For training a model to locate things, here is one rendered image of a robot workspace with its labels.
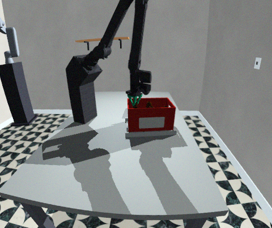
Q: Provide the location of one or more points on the red crate with dividers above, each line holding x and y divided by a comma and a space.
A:
144, 119

